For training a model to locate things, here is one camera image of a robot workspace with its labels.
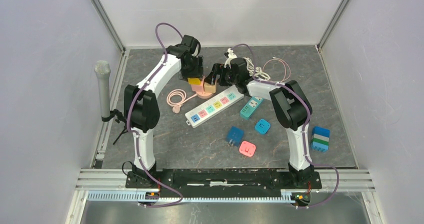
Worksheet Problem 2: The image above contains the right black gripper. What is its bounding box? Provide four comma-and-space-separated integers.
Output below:
204, 64, 238, 88

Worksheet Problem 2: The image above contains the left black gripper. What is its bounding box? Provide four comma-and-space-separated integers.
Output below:
179, 55, 204, 83

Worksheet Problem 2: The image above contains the yellow cube adapter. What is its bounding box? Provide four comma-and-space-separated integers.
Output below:
187, 77, 203, 86

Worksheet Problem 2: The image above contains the thin pink charger cable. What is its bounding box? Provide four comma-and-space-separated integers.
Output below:
261, 57, 292, 84

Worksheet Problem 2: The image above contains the dark blue cube adapter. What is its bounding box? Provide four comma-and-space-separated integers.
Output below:
225, 126, 245, 147

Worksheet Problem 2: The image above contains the light blue plug adapter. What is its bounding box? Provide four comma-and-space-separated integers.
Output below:
254, 118, 271, 135

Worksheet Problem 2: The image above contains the red-pink cube adapter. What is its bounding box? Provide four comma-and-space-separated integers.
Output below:
238, 141, 257, 158

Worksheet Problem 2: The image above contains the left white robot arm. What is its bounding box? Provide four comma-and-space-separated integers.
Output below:
124, 35, 204, 188

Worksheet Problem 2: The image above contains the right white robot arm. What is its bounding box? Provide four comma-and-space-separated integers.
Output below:
204, 57, 314, 188

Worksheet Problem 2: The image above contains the pink round socket base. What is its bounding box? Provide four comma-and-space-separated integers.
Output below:
195, 91, 214, 99

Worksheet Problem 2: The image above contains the beige cube adapter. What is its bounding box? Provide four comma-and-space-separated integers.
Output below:
203, 83, 217, 94

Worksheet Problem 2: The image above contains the pink cube adapter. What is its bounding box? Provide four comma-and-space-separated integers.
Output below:
191, 84, 204, 93

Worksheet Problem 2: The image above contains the white multicolour power strip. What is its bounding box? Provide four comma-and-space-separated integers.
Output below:
184, 85, 245, 128

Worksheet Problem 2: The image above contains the teal power strip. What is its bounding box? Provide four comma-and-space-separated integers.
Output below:
239, 96, 264, 120

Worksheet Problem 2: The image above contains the grey microphone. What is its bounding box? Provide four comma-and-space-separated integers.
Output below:
94, 60, 111, 122

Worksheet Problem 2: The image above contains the blue green block stack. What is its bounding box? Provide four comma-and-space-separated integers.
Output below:
310, 126, 331, 153

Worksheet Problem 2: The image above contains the white coiled cord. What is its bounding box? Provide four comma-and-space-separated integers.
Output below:
243, 56, 272, 82

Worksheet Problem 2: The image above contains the pink coiled cable with plug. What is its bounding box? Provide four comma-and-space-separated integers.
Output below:
166, 88, 199, 114

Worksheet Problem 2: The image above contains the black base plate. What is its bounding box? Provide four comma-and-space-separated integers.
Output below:
125, 168, 322, 199

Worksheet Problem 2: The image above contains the light blue cable duct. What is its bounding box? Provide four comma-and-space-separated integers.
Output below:
87, 190, 295, 204

